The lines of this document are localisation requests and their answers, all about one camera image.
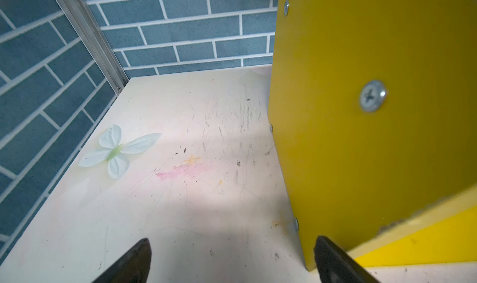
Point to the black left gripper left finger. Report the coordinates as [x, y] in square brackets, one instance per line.
[132, 267]

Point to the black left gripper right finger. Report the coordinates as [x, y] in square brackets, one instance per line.
[336, 266]

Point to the yellow wooden bookshelf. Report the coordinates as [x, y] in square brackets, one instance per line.
[373, 106]

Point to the aluminium corner post left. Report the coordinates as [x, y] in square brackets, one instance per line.
[84, 23]

